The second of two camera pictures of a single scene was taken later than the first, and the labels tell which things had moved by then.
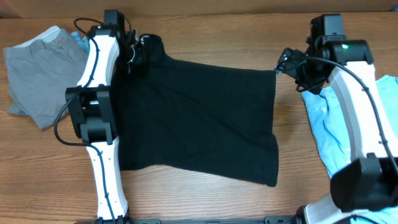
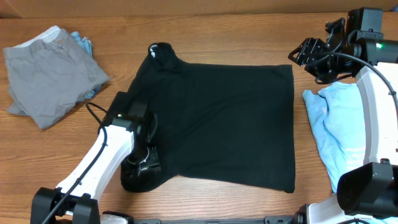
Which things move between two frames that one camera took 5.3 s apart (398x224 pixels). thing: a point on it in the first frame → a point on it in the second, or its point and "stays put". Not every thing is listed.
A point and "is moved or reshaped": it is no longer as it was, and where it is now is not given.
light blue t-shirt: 329,129 stays put
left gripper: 142,58 → 153,162
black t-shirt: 214,121 is moved or reshaped
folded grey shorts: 41,70 stays put
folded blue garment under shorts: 83,41 stays put
